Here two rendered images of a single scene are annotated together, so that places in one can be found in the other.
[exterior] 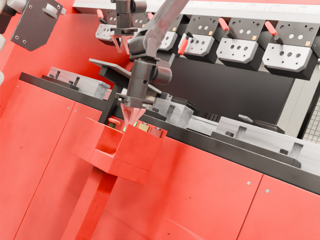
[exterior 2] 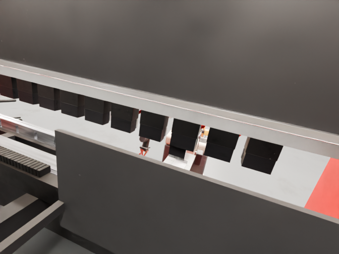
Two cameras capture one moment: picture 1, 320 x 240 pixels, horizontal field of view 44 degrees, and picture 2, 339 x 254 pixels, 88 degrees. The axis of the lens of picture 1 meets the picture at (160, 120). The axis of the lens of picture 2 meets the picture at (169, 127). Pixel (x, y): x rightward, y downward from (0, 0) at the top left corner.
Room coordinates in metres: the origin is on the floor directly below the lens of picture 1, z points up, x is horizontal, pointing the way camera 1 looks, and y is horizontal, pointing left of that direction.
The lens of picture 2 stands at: (2.49, -0.44, 1.61)
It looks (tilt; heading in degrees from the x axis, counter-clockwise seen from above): 19 degrees down; 151
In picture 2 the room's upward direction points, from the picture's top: 10 degrees clockwise
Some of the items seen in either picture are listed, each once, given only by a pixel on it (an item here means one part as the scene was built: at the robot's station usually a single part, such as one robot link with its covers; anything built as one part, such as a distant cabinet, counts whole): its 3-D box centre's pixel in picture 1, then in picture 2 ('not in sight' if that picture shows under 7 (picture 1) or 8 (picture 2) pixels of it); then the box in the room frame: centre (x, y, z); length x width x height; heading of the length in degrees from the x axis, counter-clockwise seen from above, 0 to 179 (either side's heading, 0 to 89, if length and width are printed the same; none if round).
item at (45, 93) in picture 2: not in sight; (51, 96); (1.00, -0.60, 1.26); 0.15 x 0.09 x 0.17; 45
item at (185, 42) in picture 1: (185, 43); not in sight; (1.53, 0.03, 1.20); 0.04 x 0.02 x 0.10; 135
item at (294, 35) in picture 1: (294, 49); (98, 109); (1.28, -0.32, 1.26); 0.15 x 0.09 x 0.17; 45
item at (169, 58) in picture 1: (161, 62); (177, 151); (1.69, 0.09, 1.13); 0.10 x 0.02 x 0.10; 45
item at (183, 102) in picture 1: (174, 100); not in sight; (1.80, -0.02, 1.01); 0.26 x 0.12 x 0.05; 135
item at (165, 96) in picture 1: (152, 93); not in sight; (1.67, 0.07, 0.99); 0.20 x 0.03 x 0.03; 45
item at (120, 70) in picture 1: (125, 76); (179, 160); (1.58, 0.20, 1.00); 0.26 x 0.18 x 0.01; 135
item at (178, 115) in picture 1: (151, 108); not in sight; (1.65, 0.05, 0.92); 0.39 x 0.06 x 0.10; 45
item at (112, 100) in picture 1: (107, 98); not in sight; (1.56, 0.22, 0.88); 0.14 x 0.04 x 0.22; 135
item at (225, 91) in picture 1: (189, 96); (204, 242); (2.22, -0.10, 1.12); 1.13 x 0.02 x 0.44; 45
